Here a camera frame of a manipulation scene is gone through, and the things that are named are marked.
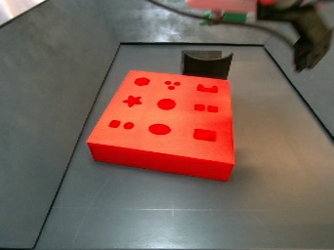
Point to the black curved fixture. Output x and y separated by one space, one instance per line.
206 64

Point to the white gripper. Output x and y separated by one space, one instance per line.
240 6

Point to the red shape sorting block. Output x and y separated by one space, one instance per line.
169 123

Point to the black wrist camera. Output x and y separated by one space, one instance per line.
314 33

